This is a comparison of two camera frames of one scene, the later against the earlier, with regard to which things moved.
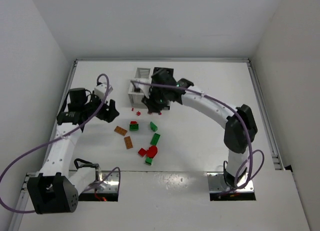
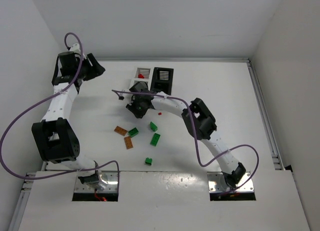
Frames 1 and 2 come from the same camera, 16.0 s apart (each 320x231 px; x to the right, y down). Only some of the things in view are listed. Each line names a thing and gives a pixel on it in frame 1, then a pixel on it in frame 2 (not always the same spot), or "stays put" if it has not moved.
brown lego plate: [120, 130] stays put
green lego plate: [155, 139] stays put
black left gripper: [105, 111] → [94, 66]
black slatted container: [163, 76] stays put
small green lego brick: [148, 161] stays put
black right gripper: [154, 103] → [135, 104]
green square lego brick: [133, 127] → [133, 132]
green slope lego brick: [153, 126] stays put
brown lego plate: [128, 142] stays put
